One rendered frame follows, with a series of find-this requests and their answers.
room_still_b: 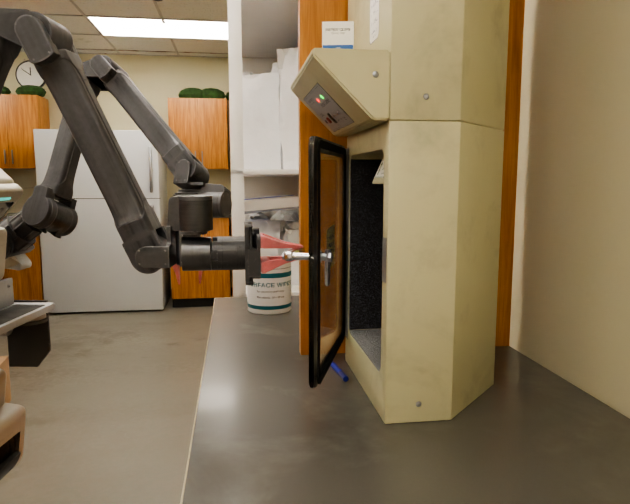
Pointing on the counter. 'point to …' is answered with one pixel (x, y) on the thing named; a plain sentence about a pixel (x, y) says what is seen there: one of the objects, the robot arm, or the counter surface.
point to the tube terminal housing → (436, 203)
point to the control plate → (327, 108)
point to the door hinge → (347, 241)
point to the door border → (316, 253)
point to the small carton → (338, 34)
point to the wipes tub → (271, 292)
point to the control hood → (349, 84)
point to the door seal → (319, 257)
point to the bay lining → (365, 245)
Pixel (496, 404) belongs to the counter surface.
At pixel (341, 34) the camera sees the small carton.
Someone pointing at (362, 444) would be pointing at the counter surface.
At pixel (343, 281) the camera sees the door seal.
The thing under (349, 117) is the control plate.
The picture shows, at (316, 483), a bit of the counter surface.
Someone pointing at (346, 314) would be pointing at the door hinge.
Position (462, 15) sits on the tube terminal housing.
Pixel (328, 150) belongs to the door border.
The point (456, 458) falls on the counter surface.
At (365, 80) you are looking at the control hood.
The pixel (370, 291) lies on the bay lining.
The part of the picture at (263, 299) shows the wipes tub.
